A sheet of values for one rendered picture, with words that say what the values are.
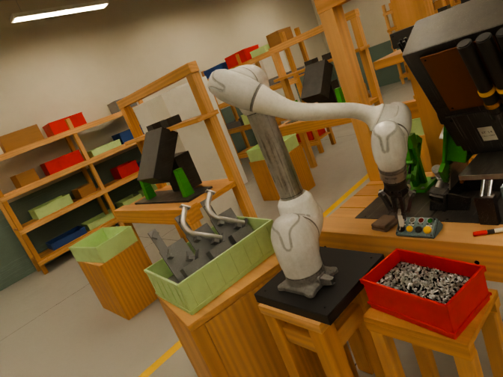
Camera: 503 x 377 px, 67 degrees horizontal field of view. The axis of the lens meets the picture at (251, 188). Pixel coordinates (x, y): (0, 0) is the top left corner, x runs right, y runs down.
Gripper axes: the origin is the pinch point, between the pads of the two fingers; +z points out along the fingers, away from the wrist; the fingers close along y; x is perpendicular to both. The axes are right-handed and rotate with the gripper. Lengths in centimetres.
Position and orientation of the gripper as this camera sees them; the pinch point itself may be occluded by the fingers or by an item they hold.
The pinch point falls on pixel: (400, 218)
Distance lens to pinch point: 153.8
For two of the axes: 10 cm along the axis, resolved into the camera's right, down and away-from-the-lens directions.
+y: 8.5, 0.0, -5.2
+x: 3.9, -6.7, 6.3
